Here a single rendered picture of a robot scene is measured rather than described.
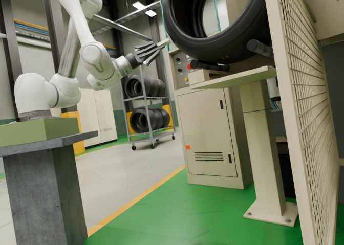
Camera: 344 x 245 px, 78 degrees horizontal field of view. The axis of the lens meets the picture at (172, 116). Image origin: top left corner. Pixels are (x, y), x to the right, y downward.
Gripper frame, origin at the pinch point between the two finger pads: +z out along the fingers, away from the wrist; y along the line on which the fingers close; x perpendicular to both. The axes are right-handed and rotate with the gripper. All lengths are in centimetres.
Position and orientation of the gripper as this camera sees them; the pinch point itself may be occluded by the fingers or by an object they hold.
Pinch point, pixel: (163, 43)
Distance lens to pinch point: 113.8
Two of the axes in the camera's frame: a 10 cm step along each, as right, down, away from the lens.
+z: 8.5, -5.2, 1.2
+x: -0.7, -3.3, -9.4
